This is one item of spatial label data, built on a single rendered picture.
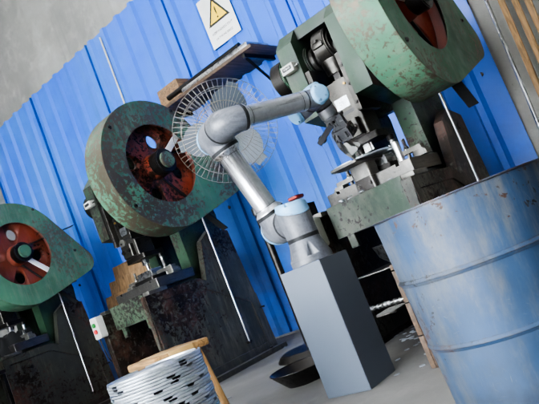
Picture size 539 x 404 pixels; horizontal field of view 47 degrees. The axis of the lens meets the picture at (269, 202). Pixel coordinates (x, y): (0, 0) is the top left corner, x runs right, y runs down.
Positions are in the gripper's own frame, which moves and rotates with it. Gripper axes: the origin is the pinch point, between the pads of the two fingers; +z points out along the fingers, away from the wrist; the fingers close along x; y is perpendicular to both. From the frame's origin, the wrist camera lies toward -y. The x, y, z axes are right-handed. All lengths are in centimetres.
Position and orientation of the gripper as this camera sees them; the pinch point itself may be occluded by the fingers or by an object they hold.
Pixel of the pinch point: (352, 157)
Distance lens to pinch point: 264.1
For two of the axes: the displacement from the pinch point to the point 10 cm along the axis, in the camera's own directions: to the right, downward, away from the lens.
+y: 7.3, -3.6, -5.8
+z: 5.7, 7.8, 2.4
